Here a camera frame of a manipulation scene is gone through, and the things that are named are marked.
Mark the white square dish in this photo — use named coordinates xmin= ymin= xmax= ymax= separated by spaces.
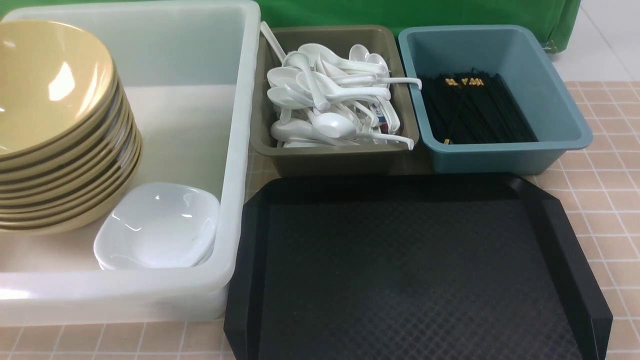
xmin=94 ymin=236 xmax=215 ymax=271
xmin=93 ymin=182 xmax=221 ymax=254

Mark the pile of white spoons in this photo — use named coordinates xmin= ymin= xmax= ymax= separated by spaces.
xmin=260 ymin=22 xmax=423 ymax=150

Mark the olive brown spoon bin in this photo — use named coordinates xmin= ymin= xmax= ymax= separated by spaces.
xmin=250 ymin=24 xmax=412 ymax=177

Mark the bundle of black chopsticks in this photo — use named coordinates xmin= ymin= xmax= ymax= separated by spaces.
xmin=418 ymin=68 xmax=538 ymax=145

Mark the black plastic serving tray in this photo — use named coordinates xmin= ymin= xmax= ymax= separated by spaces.
xmin=223 ymin=173 xmax=614 ymax=360

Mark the white translucent plastic tub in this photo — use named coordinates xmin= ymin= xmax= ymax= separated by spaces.
xmin=0 ymin=0 xmax=261 ymax=327

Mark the white square dish in tub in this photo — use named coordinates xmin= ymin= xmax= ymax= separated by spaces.
xmin=94 ymin=236 xmax=215 ymax=271

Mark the blue chopstick bin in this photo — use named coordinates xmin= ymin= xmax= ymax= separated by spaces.
xmin=398 ymin=25 xmax=593 ymax=176

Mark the stack of yellow bowls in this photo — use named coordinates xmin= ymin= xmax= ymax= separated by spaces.
xmin=0 ymin=19 xmax=143 ymax=235

